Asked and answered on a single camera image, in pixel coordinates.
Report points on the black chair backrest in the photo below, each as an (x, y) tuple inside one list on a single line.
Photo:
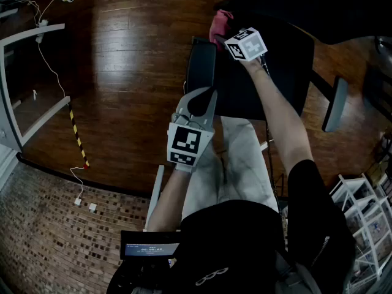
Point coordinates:
[(306, 8)]

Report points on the chest-mounted screen device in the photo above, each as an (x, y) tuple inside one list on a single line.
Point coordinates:
[(150, 247)]

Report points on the yellow black striped strip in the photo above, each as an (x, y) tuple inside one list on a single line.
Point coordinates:
[(77, 135)]

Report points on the grey chair armrest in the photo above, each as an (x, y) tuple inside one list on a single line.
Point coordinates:
[(335, 106)]

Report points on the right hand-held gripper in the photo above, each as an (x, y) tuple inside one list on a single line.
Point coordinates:
[(249, 46)]

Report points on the person's right forearm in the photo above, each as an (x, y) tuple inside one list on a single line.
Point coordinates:
[(281, 115)]

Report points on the white power adapter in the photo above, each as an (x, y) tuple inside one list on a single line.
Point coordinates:
[(78, 201), (92, 207)]

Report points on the person's left forearm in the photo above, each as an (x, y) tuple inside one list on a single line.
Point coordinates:
[(170, 201)]

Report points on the white plug block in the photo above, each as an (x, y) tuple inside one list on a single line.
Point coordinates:
[(43, 22)]

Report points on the white flat bar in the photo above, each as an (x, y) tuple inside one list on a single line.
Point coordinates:
[(155, 194)]

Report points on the person's black shirt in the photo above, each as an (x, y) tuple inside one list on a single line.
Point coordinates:
[(251, 243)]

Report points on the black chair armrest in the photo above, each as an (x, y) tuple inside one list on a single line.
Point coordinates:
[(200, 66)]

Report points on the grey cabinet frame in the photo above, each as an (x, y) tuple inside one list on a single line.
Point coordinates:
[(12, 96)]

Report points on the pink cloth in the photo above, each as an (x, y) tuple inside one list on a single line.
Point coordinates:
[(221, 21)]

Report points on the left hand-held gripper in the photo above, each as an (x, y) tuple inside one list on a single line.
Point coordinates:
[(183, 141)]

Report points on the person's light trousers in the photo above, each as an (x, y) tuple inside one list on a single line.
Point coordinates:
[(242, 164)]

